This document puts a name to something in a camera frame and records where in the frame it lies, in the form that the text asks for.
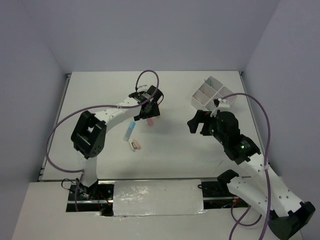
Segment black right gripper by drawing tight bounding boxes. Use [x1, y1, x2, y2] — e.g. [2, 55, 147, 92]
[186, 109, 226, 144]

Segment light blue highlighter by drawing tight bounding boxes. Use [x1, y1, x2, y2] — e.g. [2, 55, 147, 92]
[123, 121, 136, 142]

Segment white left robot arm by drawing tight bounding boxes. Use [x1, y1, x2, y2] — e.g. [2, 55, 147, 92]
[71, 85, 164, 200]

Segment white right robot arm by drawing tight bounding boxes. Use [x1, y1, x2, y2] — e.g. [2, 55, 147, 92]
[187, 110, 316, 240]

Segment clear compartment organizer box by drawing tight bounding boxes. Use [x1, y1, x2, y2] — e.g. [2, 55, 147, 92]
[190, 76, 233, 111]

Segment silver foil panel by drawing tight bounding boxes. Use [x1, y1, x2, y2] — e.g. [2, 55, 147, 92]
[112, 179, 205, 217]

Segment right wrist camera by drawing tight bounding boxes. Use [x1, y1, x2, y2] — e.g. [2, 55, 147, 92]
[213, 98, 230, 109]

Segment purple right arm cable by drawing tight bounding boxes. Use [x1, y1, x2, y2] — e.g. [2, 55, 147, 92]
[218, 92, 272, 240]

